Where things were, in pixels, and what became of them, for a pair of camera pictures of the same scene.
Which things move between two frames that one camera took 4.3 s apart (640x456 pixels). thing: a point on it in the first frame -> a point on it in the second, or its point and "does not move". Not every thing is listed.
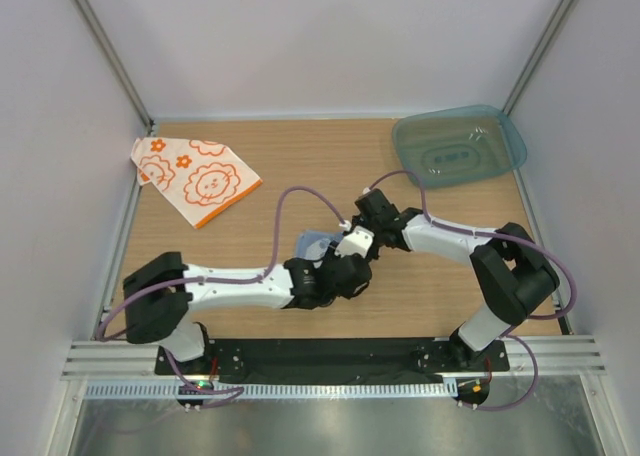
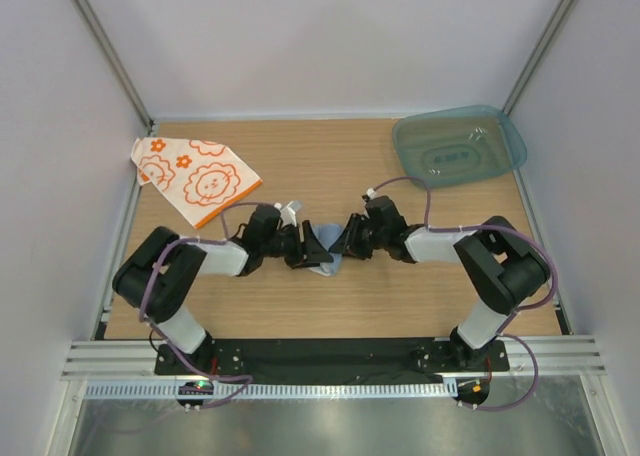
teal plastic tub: (454, 145) does not move
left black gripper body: (331, 257) -> (286, 245)
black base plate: (333, 356) does not move
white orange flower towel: (201, 179) does not move
